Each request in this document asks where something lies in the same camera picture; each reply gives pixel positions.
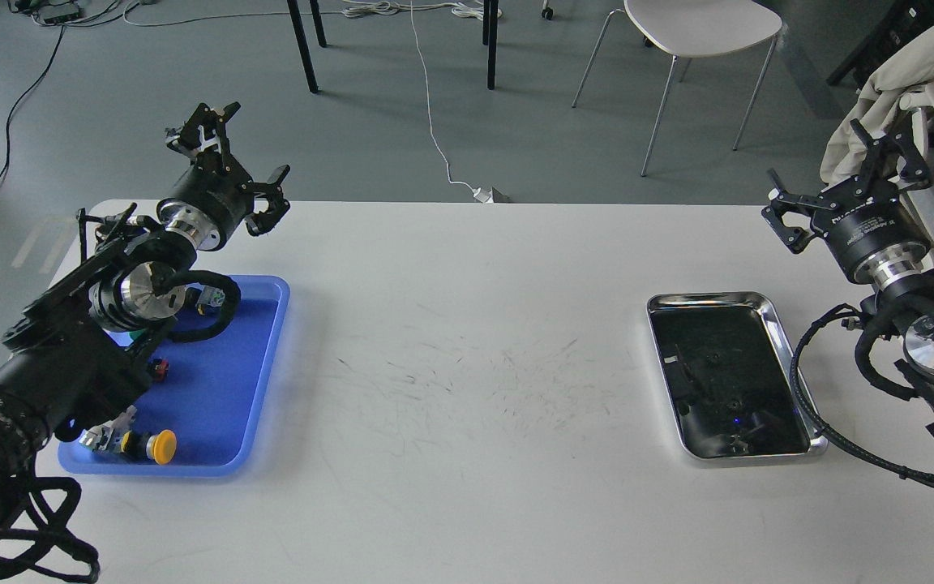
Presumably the dark blue switch block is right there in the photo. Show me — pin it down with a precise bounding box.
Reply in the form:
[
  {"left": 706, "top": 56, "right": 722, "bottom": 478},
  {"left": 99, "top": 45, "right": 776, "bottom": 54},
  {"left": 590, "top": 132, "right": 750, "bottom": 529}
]
[{"left": 194, "top": 286, "right": 227, "bottom": 316}]

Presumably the black table leg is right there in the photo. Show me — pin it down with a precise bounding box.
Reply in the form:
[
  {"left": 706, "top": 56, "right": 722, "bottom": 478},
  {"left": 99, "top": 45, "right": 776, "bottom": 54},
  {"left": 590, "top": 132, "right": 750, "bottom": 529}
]
[
  {"left": 286, "top": 0, "right": 328, "bottom": 95},
  {"left": 482, "top": 0, "right": 499, "bottom": 90}
]

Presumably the black table leg right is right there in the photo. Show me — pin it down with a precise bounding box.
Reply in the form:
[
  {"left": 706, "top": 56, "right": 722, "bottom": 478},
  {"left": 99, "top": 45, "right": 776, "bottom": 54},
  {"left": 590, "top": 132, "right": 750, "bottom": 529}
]
[{"left": 482, "top": 0, "right": 499, "bottom": 90}]

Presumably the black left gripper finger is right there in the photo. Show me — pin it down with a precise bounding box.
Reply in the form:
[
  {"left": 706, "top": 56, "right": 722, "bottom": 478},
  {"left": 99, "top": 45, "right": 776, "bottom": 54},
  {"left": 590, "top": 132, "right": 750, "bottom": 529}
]
[
  {"left": 165, "top": 102, "right": 241, "bottom": 173},
  {"left": 242, "top": 164, "right": 290, "bottom": 237}
]

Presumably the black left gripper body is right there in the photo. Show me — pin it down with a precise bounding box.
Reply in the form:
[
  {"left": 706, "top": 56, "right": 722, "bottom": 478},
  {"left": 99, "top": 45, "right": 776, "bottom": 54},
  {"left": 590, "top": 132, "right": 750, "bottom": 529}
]
[{"left": 158, "top": 154, "right": 255, "bottom": 251}]

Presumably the beige jacket on chair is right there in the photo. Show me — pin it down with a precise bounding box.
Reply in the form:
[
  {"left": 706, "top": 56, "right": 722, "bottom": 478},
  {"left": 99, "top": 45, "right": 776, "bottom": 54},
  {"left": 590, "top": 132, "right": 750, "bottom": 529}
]
[{"left": 819, "top": 26, "right": 934, "bottom": 186}]

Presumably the white power adapter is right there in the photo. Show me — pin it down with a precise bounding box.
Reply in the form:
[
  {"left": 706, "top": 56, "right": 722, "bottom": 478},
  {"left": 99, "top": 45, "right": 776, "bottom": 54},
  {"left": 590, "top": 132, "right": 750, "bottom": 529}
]
[{"left": 472, "top": 187, "right": 512, "bottom": 204}]

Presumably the black table leg left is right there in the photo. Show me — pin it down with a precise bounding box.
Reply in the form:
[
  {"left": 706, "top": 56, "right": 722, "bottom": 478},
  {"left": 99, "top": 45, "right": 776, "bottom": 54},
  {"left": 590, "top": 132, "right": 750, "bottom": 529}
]
[{"left": 286, "top": 0, "right": 328, "bottom": 95}]

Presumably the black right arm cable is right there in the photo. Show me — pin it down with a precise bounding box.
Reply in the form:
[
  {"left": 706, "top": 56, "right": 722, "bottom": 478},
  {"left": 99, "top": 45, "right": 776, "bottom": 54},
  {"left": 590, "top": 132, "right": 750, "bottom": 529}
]
[{"left": 789, "top": 304, "right": 934, "bottom": 500}]

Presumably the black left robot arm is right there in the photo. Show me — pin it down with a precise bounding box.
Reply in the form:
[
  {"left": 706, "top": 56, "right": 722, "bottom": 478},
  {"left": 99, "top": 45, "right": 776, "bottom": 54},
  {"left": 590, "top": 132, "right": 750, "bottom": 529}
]
[{"left": 0, "top": 102, "right": 290, "bottom": 583}]

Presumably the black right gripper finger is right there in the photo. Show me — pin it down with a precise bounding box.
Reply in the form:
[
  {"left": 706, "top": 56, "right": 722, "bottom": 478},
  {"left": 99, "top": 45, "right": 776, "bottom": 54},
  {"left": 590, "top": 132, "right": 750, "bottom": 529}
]
[
  {"left": 850, "top": 119, "right": 932, "bottom": 195},
  {"left": 761, "top": 169, "right": 837, "bottom": 256}
]

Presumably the yellow push button switch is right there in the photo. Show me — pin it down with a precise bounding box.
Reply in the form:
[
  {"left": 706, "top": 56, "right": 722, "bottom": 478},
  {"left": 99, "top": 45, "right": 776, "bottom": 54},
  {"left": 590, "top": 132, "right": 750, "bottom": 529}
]
[{"left": 120, "top": 429, "right": 178, "bottom": 466}]

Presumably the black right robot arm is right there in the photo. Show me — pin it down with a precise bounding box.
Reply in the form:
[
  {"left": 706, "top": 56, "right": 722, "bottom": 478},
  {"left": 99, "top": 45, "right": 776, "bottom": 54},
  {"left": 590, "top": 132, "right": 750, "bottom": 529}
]
[{"left": 762, "top": 119, "right": 934, "bottom": 488}]

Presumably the blue plastic tray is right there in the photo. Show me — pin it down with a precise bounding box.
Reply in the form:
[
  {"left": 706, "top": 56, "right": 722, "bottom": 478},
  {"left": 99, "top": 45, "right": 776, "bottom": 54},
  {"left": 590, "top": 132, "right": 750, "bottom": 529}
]
[{"left": 57, "top": 276, "right": 289, "bottom": 478}]

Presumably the white floor cable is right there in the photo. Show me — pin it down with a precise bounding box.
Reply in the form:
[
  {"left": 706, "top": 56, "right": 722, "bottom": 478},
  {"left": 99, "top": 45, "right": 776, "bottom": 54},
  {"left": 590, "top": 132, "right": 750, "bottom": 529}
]
[{"left": 122, "top": 0, "right": 504, "bottom": 195}]

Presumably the white chair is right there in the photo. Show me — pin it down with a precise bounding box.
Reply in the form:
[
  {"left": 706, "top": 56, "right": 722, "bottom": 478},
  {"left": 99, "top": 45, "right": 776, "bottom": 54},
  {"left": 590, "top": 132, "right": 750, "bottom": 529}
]
[{"left": 572, "top": 1, "right": 783, "bottom": 177}]

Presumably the shiny metal tray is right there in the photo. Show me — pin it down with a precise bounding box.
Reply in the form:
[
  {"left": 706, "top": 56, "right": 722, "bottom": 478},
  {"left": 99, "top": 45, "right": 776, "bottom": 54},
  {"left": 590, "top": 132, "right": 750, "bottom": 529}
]
[{"left": 646, "top": 291, "right": 828, "bottom": 466}]

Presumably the orange white connector block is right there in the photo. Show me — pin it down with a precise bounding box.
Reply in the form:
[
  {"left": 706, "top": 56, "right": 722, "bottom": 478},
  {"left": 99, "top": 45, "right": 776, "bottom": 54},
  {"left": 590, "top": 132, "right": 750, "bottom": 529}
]
[{"left": 78, "top": 406, "right": 138, "bottom": 455}]

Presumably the black red switch part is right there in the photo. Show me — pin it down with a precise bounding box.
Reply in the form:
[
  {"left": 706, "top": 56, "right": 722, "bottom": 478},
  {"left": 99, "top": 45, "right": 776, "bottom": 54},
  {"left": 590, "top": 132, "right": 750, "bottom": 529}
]
[{"left": 146, "top": 358, "right": 169, "bottom": 382}]

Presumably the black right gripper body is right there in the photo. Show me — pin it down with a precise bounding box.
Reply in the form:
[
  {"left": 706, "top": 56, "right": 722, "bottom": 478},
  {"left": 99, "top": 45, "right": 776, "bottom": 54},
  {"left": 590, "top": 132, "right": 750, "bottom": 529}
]
[{"left": 820, "top": 178, "right": 930, "bottom": 285}]

